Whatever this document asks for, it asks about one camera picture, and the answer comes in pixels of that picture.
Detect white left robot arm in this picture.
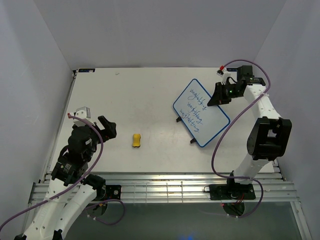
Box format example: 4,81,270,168
15,112,117,240

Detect blue framed small whiteboard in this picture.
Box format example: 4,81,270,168
172,78,231,148

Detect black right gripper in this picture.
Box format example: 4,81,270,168
207,82,242,106

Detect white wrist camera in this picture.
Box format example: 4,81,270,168
216,65,231,85
67,106,95,127

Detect yellow whiteboard eraser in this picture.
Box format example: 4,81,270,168
132,133,141,148

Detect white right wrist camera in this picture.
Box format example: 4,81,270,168
216,65,231,85

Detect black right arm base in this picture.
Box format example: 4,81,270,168
203,183,256,200

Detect aluminium table frame rails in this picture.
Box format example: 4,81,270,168
28,172,301,205

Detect blue label sticker left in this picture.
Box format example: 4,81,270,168
78,68,96,73

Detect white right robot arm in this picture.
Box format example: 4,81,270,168
207,65,292,199

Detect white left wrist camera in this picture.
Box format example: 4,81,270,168
67,106,95,127

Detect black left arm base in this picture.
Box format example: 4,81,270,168
94,185,122,201

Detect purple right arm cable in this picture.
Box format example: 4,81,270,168
198,58,273,219

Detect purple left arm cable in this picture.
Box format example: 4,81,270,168
0,115,126,233

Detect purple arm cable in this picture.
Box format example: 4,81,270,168
0,115,126,233
198,58,273,219

